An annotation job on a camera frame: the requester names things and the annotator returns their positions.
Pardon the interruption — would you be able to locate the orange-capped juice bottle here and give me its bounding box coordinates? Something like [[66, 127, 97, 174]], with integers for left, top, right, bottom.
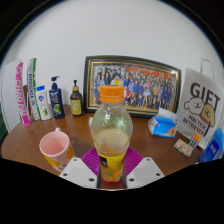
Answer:
[[90, 85, 134, 183]]

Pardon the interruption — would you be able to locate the pink and yellow mug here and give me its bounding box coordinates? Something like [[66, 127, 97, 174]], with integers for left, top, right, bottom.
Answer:
[[38, 127, 75, 173]]

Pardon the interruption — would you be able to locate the blue tissue pack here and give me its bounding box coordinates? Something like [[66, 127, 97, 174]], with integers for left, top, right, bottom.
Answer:
[[147, 107, 179, 138]]

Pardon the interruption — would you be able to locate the amber pump bottle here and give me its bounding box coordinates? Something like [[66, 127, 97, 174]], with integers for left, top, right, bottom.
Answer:
[[69, 79, 84, 117]]

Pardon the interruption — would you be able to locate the small beige snack pack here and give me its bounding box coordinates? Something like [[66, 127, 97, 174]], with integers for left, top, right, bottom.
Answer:
[[173, 138, 194, 158]]

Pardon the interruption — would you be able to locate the tall white green box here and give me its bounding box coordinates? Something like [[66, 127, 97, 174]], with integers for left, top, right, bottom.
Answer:
[[26, 57, 43, 121]]

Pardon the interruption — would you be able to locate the tall pink lettered box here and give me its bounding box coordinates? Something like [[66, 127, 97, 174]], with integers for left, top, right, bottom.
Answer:
[[14, 61, 32, 127]]

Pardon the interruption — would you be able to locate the white printed paper bag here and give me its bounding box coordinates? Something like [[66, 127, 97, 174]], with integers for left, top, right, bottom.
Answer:
[[175, 58, 224, 140]]

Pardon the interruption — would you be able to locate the green plastic crate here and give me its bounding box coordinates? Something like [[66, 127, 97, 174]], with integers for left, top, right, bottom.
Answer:
[[0, 103, 9, 144]]

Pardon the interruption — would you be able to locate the blue detergent bottle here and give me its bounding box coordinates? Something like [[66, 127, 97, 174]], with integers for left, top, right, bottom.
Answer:
[[199, 127, 224, 164]]

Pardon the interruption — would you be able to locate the white shampoo bottle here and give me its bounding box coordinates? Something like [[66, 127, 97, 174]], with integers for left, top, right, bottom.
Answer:
[[35, 85, 53, 121]]

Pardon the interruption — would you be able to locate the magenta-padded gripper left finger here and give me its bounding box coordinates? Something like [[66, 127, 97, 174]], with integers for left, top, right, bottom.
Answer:
[[58, 147, 102, 190]]

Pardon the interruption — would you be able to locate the dark blue pump bottle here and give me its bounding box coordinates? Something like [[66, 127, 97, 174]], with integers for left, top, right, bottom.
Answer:
[[48, 75, 66, 120]]

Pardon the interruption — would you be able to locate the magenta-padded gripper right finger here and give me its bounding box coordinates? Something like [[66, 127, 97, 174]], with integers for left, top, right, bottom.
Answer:
[[122, 147, 166, 190]]

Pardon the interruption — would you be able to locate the framed group photo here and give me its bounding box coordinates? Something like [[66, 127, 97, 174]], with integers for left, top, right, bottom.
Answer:
[[82, 55, 183, 118]]

